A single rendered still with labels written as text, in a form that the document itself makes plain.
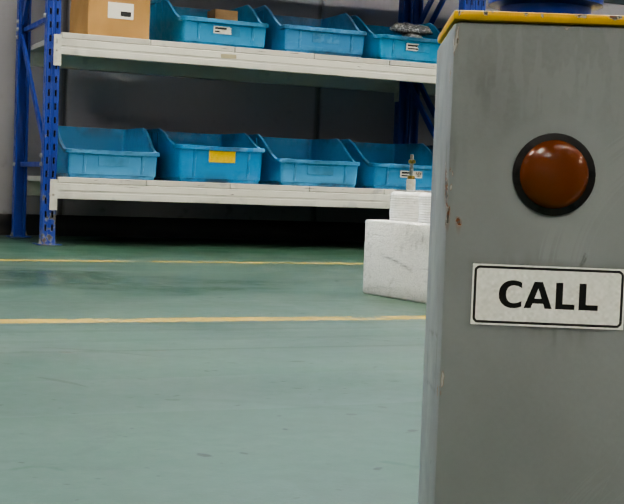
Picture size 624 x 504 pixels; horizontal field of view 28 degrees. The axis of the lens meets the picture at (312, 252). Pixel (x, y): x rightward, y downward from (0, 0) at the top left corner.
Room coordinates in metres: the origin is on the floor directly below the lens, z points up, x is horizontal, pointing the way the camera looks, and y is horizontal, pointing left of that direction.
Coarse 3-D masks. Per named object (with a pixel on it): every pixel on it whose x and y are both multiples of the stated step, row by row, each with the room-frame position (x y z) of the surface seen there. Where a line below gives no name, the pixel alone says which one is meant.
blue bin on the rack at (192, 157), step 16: (160, 144) 5.09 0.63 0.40; (176, 144) 4.89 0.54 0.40; (192, 144) 5.40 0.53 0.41; (208, 144) 5.43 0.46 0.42; (224, 144) 5.42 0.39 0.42; (240, 144) 5.26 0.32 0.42; (160, 160) 5.10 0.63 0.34; (176, 160) 4.92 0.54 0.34; (192, 160) 4.91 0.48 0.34; (208, 160) 4.93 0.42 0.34; (224, 160) 4.96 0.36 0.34; (240, 160) 4.99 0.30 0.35; (256, 160) 5.02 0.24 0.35; (160, 176) 5.10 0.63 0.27; (176, 176) 4.92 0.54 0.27; (192, 176) 4.91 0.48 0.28; (208, 176) 4.94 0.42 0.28; (224, 176) 4.97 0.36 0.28; (240, 176) 5.00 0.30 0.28; (256, 176) 5.03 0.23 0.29
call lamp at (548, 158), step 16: (544, 144) 0.41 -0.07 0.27; (560, 144) 0.41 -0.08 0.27; (528, 160) 0.41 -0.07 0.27; (544, 160) 0.41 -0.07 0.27; (560, 160) 0.41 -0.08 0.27; (576, 160) 0.41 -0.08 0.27; (528, 176) 0.41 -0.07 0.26; (544, 176) 0.41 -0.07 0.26; (560, 176) 0.41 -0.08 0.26; (576, 176) 0.41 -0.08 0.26; (528, 192) 0.41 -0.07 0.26; (544, 192) 0.41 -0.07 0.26; (560, 192) 0.41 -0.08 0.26; (576, 192) 0.41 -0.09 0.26
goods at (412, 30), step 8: (208, 16) 5.20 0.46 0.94; (216, 16) 5.13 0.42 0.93; (224, 16) 5.14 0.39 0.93; (232, 16) 5.15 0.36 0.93; (400, 24) 5.47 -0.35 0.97; (408, 24) 5.50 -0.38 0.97; (416, 24) 5.48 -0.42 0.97; (400, 32) 5.48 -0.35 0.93; (408, 32) 5.46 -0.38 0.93; (416, 32) 5.45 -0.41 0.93; (424, 32) 5.45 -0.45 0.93; (432, 32) 5.46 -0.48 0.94
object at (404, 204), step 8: (408, 160) 3.01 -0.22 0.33; (408, 176) 3.01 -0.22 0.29; (408, 184) 3.01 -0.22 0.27; (392, 192) 3.01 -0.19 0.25; (400, 192) 2.98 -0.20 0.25; (408, 192) 2.98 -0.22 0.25; (416, 192) 2.98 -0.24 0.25; (392, 200) 3.00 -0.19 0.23; (400, 200) 2.98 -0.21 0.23; (408, 200) 2.97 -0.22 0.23; (416, 200) 2.97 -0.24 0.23; (392, 208) 3.00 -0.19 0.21; (400, 208) 2.98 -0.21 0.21; (408, 208) 2.97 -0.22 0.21; (416, 208) 2.97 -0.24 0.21; (392, 216) 3.00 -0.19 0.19; (400, 216) 2.98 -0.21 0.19; (408, 216) 2.97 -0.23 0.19; (416, 216) 2.97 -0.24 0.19
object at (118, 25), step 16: (80, 0) 4.89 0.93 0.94; (96, 0) 4.79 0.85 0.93; (112, 0) 4.81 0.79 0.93; (128, 0) 4.84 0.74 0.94; (144, 0) 4.86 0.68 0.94; (80, 16) 4.88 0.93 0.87; (96, 16) 4.79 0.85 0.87; (112, 16) 4.81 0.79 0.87; (128, 16) 4.83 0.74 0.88; (144, 16) 4.86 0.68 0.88; (80, 32) 4.88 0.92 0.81; (96, 32) 4.79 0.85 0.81; (112, 32) 4.81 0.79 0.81; (128, 32) 4.84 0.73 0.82; (144, 32) 4.86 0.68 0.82
